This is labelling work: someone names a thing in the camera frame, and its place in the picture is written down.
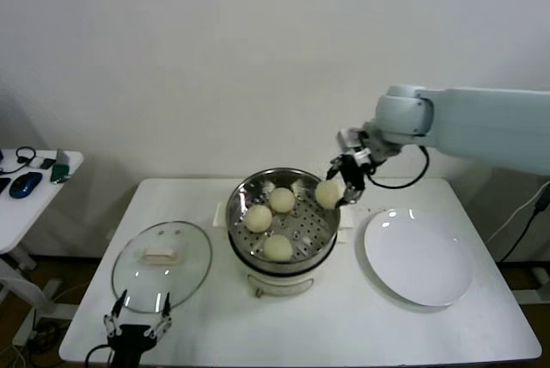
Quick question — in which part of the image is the black headset cable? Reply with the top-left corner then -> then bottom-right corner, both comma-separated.
0,146 -> 38,174

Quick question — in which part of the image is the white table foot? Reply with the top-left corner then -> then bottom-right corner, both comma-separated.
513,265 -> 546,305
36,279 -> 81,330

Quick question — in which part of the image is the white round plate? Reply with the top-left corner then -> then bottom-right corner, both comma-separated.
363,208 -> 473,308

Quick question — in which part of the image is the blue computer mouse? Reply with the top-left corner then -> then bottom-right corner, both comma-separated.
9,172 -> 44,200

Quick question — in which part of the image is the steel steamer basket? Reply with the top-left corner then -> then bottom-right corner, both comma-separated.
213,166 -> 354,277

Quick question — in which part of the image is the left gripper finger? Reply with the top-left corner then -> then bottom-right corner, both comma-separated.
102,289 -> 130,340
144,292 -> 174,341

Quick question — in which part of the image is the white wall cable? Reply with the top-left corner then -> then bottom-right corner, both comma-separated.
485,181 -> 550,243

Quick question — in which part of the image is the glass lid with white handle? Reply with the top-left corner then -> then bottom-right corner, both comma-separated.
111,220 -> 214,315

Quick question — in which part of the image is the green handheld device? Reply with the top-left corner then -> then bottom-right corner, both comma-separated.
50,148 -> 72,184

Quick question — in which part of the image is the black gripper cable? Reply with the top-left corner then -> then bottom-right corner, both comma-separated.
83,343 -> 113,368
367,144 -> 431,191

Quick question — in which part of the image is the white side table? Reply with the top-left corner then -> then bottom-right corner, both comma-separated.
0,150 -> 85,346

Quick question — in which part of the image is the white steamed baozi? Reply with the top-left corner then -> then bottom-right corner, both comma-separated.
262,233 -> 294,264
245,205 -> 274,234
315,181 -> 344,210
268,187 -> 296,214

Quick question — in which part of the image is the black floor cable bundle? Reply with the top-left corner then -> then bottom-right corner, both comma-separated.
26,322 -> 62,346

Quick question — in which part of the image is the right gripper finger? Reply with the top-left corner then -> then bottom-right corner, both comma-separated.
334,182 -> 366,208
326,153 -> 347,181

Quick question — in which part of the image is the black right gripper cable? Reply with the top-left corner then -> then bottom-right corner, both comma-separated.
367,144 -> 431,191

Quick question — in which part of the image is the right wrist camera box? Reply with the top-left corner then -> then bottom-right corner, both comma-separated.
336,126 -> 366,153

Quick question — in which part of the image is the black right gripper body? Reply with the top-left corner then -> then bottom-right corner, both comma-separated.
340,150 -> 372,192

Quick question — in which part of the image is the black power cable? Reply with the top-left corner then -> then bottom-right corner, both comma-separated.
498,189 -> 550,262

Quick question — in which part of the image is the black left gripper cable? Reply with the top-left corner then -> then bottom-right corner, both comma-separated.
83,343 -> 113,368

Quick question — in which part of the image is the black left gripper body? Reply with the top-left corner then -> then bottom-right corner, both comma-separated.
106,324 -> 156,368

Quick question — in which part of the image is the white electric cooker pot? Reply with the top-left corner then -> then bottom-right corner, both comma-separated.
227,230 -> 349,299

